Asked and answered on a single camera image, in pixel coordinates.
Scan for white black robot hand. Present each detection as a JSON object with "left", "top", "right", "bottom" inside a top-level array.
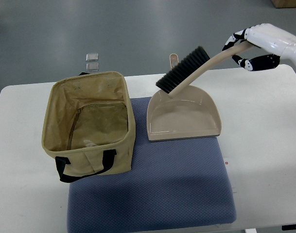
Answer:
[{"left": 223, "top": 23, "right": 290, "bottom": 71}]

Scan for beige hand broom black bristles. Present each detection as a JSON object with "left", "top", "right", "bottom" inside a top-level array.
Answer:
[{"left": 156, "top": 41, "right": 254, "bottom": 97}]

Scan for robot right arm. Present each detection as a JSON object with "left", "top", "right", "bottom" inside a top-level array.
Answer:
[{"left": 280, "top": 34, "right": 296, "bottom": 66}]

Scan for yellow fabric bag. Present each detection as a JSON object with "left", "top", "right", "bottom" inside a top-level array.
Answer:
[{"left": 42, "top": 71, "right": 136, "bottom": 183}]

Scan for brown cardboard box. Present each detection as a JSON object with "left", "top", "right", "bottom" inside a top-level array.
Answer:
[{"left": 271, "top": 0, "right": 296, "bottom": 8}]

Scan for beige plastic dustpan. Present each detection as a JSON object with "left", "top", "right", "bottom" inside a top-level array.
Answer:
[{"left": 146, "top": 53, "right": 223, "bottom": 142}]

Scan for blue quilted cushion mat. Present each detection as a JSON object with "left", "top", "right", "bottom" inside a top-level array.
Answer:
[{"left": 67, "top": 97, "right": 236, "bottom": 233}]

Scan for upper floor socket plate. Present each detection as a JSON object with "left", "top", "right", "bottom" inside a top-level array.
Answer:
[{"left": 86, "top": 53, "right": 99, "bottom": 62}]

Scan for black table control panel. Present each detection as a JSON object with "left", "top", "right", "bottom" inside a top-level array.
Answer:
[{"left": 281, "top": 224, "right": 296, "bottom": 231}]

